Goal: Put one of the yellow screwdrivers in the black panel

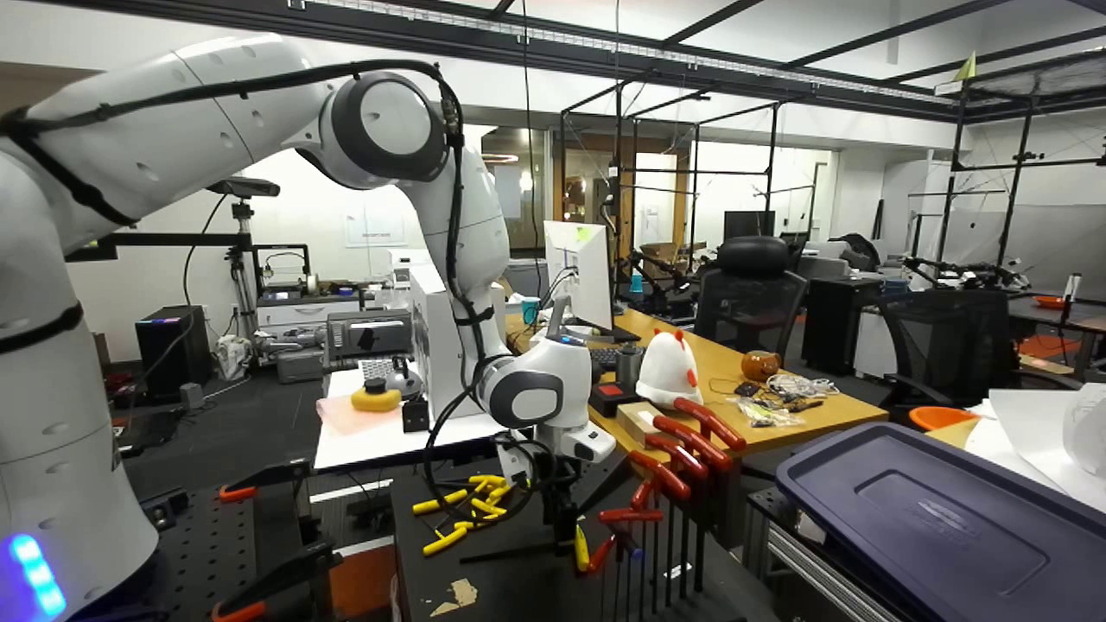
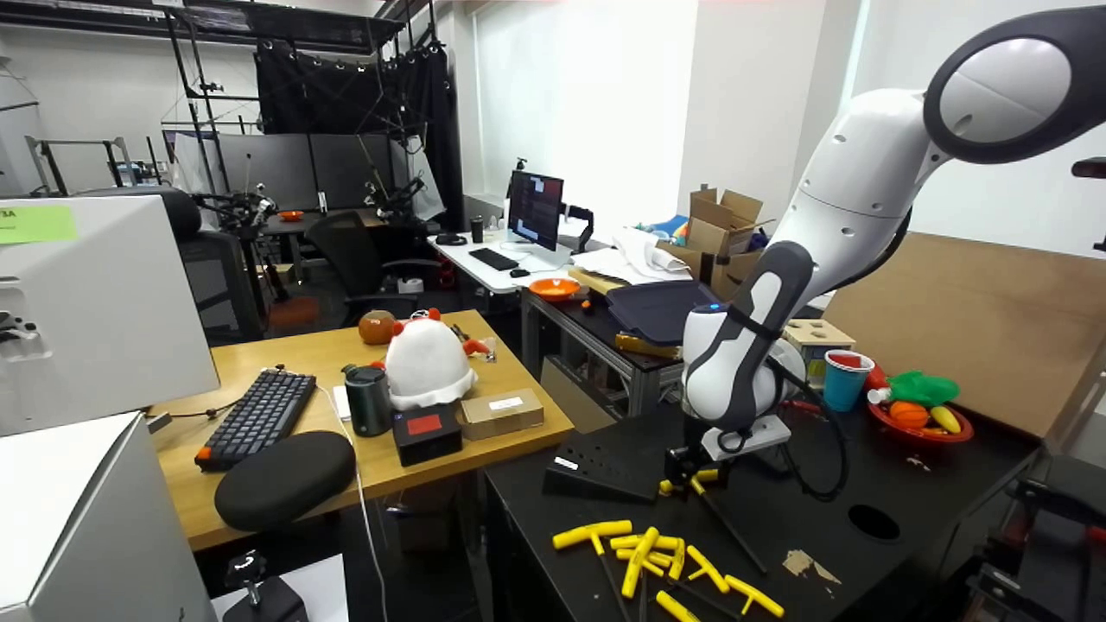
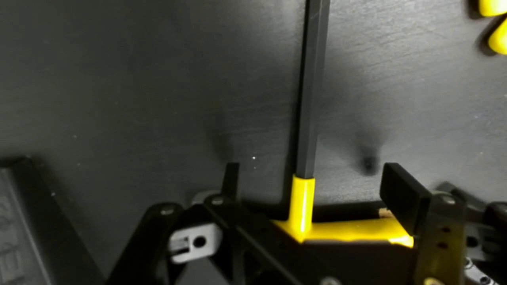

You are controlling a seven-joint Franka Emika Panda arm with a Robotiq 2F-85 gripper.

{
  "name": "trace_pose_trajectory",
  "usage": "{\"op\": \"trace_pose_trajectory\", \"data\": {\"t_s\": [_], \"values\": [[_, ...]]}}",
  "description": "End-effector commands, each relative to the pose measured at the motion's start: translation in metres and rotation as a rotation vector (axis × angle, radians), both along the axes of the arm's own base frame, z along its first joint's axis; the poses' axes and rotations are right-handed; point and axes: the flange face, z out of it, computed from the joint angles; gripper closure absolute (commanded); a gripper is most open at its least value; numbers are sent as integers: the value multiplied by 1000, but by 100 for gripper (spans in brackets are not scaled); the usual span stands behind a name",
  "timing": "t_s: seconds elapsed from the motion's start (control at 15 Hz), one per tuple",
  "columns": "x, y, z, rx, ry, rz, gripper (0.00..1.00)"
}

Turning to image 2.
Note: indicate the black perforated holder panel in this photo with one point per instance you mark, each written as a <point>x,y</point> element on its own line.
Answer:
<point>605,469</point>

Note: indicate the wooden desk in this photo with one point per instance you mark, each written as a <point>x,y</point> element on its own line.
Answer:
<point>311,351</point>

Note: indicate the green sticky note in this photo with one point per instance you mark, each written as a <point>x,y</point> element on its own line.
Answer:
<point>35,224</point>

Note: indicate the light wooden box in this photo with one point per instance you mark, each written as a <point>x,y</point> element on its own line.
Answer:
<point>826,334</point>

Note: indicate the black cylinder speaker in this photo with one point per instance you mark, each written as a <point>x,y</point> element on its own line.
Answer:
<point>368,403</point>

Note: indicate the black screwdriver stand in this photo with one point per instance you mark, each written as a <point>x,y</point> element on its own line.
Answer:
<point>783,463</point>

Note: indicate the tan flat box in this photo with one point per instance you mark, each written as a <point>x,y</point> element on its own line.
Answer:
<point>501,412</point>

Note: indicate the black curtain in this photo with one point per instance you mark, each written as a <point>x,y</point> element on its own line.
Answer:
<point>346,91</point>

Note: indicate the grey metal table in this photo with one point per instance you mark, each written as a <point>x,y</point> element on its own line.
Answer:
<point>600,358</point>

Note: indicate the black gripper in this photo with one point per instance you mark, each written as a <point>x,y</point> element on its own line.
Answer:
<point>692,444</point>

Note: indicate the black equipment frame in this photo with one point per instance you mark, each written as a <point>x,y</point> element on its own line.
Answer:
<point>1049,541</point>

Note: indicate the tall white box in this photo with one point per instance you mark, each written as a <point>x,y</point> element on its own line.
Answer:
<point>114,313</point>

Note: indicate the orange toy bowl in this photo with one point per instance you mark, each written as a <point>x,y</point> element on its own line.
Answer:
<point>920,439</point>

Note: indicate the black round cushion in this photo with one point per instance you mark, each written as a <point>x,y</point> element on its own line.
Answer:
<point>281,477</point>

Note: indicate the green toy vegetable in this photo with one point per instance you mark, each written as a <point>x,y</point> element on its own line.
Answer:
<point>920,383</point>

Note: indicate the small black keyboard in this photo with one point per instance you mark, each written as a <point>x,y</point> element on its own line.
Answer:
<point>494,260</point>

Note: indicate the black keyboard orange trim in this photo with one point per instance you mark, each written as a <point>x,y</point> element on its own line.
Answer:
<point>261,414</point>

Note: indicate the orange ball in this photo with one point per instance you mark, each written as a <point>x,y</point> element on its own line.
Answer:
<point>378,330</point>

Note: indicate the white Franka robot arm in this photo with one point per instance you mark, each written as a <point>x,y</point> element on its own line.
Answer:
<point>866,174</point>

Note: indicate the tan wood chip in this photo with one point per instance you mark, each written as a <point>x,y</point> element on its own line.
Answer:
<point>800,562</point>

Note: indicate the white paper stack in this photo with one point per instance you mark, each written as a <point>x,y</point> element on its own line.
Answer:
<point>628,260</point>

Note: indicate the grey partition panel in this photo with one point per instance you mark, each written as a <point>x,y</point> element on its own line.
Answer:
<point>279,166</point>

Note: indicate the orange toy fruit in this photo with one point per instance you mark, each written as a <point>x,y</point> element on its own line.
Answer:
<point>906,414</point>

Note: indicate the black knob stand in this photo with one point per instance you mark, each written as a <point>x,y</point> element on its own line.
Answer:
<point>265,603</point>

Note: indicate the large cardboard sheet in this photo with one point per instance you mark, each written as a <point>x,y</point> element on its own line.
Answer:
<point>980,323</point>

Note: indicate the yellow toy fruit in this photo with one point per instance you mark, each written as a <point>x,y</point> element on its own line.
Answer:
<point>948,420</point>

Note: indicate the black office chair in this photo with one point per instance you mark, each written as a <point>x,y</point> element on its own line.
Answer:
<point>357,246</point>
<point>212,278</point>

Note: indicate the black computer monitor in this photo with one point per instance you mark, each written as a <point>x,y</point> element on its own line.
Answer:
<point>538,207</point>

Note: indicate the black box red label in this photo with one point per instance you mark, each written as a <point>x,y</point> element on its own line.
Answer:
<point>426,444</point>

